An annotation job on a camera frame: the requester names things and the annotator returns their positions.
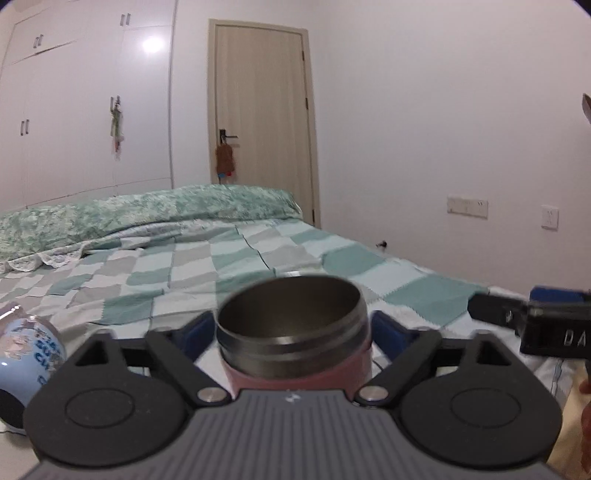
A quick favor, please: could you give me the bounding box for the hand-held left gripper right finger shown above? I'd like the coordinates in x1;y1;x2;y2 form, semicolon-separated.
356;310;525;409

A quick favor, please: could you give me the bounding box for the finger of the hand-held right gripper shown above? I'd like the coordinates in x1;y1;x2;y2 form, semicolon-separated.
529;286;591;306
468;293;529;328

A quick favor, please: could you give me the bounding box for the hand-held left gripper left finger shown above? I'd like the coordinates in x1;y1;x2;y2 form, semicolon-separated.
65;312;230;408

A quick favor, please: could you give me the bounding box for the pink cup with steel rim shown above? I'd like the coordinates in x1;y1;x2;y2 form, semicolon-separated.
216;275;373;401

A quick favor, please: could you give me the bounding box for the person's right hand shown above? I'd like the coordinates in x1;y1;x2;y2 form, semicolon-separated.
579;375;591;444

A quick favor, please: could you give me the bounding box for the white striped cloth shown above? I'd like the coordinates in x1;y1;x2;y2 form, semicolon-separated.
526;354;583;403

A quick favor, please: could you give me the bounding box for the checkered bed sheet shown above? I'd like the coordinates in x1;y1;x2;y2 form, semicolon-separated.
0;217;532;370

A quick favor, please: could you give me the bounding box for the green floral quilt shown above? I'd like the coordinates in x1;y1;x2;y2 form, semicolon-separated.
0;184;303;273

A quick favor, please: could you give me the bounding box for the brown plush toy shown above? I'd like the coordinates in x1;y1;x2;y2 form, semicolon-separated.
215;143;236;185

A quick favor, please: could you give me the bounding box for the blue cartoon print mug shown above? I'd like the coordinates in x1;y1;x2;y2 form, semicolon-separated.
0;302;68;435

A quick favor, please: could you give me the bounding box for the hanging tassel ornament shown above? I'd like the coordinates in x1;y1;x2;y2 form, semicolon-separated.
110;108;126;162

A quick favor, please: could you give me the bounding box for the beige wooden door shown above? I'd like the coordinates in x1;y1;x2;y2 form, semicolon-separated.
215;25;315;227

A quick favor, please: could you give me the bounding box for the white wardrobe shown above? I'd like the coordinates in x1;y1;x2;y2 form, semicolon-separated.
0;0;179;211

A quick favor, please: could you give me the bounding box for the wide white wall switch panel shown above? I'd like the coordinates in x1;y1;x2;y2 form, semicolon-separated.
447;196;490;219

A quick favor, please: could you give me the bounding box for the beige door frame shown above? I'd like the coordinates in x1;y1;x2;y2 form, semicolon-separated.
208;18;322;229

